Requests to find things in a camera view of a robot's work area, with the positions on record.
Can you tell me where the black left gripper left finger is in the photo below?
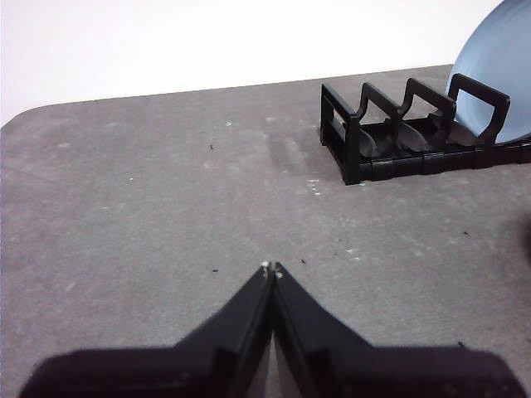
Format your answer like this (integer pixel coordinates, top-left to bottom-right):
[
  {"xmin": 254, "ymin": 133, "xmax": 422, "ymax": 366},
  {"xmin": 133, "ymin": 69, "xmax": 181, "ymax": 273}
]
[{"xmin": 18, "ymin": 261, "xmax": 275, "ymax": 398}]

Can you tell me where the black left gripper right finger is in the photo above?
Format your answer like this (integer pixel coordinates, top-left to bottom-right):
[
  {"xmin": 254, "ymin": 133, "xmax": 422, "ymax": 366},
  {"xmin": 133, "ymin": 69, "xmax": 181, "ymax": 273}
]
[{"xmin": 272, "ymin": 261, "xmax": 520, "ymax": 398}]

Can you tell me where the black plate rack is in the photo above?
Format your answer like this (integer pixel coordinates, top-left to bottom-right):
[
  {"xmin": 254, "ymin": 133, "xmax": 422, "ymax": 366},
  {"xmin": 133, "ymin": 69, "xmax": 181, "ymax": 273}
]
[{"xmin": 319, "ymin": 77, "xmax": 531, "ymax": 187}]

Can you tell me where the blue plate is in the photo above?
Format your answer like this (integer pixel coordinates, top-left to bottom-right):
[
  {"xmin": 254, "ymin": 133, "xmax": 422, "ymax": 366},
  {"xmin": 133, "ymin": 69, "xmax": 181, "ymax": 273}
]
[{"xmin": 443, "ymin": 0, "xmax": 531, "ymax": 147}]

